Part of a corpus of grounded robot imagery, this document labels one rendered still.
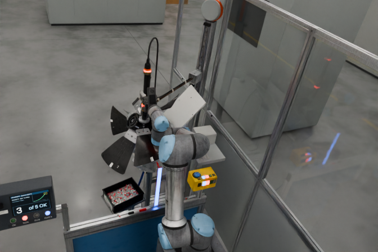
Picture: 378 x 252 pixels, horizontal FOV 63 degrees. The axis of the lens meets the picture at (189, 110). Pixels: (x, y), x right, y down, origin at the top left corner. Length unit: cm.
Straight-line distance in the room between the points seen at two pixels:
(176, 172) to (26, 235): 196
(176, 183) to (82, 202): 193
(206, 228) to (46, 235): 182
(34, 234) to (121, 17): 551
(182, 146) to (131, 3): 636
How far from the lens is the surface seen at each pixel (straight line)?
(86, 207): 318
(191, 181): 198
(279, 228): 218
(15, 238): 311
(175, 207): 144
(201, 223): 153
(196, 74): 238
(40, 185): 169
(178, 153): 133
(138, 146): 198
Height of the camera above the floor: 245
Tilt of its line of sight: 33 degrees down
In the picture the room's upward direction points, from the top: 9 degrees clockwise
